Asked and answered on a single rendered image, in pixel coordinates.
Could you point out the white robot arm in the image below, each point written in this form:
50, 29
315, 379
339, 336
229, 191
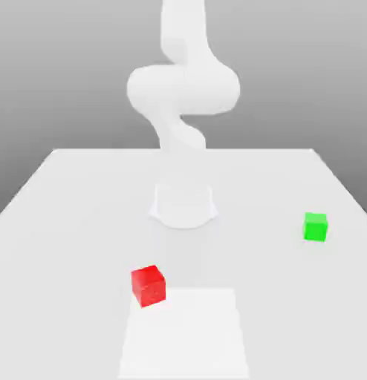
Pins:
183, 89

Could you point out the small red cube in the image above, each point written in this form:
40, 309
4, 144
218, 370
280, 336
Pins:
149, 286

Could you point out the small green cube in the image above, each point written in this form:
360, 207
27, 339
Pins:
314, 227

